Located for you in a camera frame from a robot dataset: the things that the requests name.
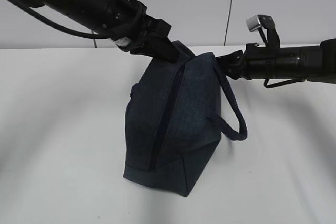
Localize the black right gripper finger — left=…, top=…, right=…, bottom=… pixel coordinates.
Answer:
left=216, top=50, right=243, bottom=69
left=225, top=66, right=243, bottom=80

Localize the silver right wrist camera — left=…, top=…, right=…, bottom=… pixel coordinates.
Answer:
left=246, top=14, right=280, bottom=48

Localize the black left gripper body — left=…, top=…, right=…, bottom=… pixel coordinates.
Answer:
left=110, top=0, right=171, bottom=56

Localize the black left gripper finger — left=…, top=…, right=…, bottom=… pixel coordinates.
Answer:
left=146, top=35, right=180, bottom=62

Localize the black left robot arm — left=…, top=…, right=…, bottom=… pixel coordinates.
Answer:
left=7, top=0, right=179, bottom=62

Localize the navy blue lunch bag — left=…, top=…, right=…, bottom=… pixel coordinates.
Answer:
left=123, top=41, right=247, bottom=197

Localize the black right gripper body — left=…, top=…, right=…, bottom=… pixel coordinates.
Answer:
left=237, top=43, right=280, bottom=80

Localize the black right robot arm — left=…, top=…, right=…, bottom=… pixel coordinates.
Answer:
left=217, top=39, right=335, bottom=88

